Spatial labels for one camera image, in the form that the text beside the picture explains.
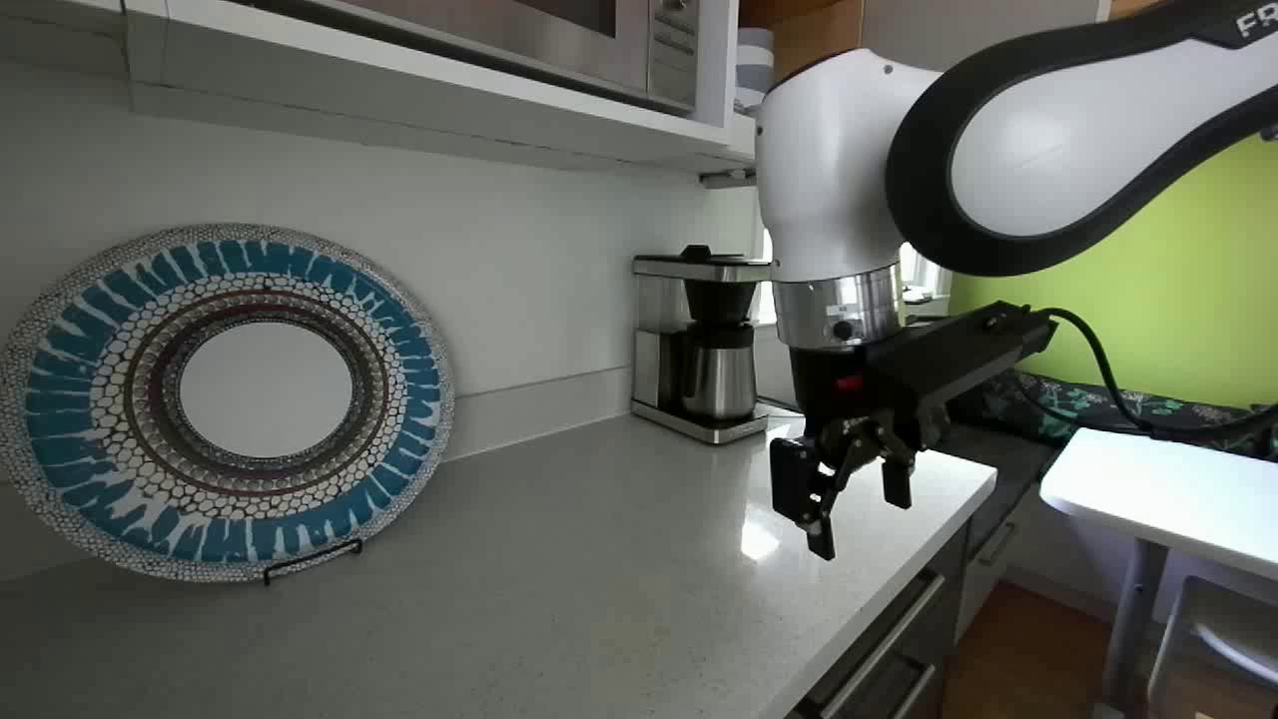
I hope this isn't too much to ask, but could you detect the black wire plate stand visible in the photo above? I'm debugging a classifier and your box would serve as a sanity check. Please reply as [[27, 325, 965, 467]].
[[254, 530, 372, 591]]

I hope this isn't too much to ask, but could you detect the white table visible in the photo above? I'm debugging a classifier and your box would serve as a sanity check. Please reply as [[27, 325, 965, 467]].
[[1034, 425, 1278, 710]]

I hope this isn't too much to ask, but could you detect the stainless steel coffee carafe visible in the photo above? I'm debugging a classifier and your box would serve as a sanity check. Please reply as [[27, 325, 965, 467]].
[[657, 325, 758, 429]]

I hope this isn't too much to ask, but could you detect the white window frame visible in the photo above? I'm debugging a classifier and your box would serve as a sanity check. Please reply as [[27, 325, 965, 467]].
[[895, 240, 957, 320]]

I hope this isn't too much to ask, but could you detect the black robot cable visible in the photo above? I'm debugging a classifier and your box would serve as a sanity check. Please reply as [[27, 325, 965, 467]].
[[1034, 304, 1278, 455]]

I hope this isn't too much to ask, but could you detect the black steel coffee maker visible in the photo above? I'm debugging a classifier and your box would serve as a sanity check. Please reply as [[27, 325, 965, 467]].
[[628, 240, 778, 450]]

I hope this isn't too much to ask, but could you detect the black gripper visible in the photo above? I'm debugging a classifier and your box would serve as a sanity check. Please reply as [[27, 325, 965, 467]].
[[768, 341, 926, 562]]

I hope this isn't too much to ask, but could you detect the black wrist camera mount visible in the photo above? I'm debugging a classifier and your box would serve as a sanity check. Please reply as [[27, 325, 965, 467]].
[[868, 300, 1063, 435]]

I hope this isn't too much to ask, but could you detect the dark patterned cushion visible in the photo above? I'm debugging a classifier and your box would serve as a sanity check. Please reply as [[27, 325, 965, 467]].
[[945, 366, 1278, 455]]

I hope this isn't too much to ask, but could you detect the white wall cupboard carcass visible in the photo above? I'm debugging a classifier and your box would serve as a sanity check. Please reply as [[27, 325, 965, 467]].
[[0, 0, 758, 177]]

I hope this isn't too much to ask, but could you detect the white chair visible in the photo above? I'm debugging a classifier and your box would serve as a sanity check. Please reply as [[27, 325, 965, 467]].
[[1142, 566, 1278, 719]]

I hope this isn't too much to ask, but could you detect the blue white decorative plate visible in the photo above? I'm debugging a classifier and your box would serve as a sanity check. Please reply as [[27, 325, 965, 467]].
[[0, 221, 460, 587]]

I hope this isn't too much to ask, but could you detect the dark drawer cabinet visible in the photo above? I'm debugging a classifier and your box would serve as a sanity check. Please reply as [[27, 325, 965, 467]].
[[789, 421, 1059, 719]]

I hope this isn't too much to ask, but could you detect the long steel door handle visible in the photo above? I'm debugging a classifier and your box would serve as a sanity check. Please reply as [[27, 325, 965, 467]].
[[696, 165, 762, 192]]

